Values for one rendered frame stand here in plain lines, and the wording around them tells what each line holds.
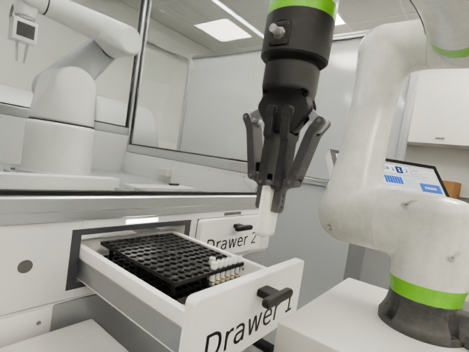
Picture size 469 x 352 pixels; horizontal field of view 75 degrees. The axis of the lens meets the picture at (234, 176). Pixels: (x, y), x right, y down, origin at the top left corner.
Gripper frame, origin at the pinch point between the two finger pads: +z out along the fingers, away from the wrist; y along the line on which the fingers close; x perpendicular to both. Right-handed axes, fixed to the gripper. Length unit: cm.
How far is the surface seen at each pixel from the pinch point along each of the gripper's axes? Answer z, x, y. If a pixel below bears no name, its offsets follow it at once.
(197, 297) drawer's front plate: 10.5, -10.3, -1.5
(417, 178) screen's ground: -10, 115, 2
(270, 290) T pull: 12.1, 3.1, 0.8
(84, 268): 17.3, -9.5, -30.1
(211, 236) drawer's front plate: 15.1, 24.4, -30.7
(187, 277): 13.4, -2.5, -11.1
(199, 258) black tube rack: 13.6, 6.3, -17.1
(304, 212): 24, 170, -71
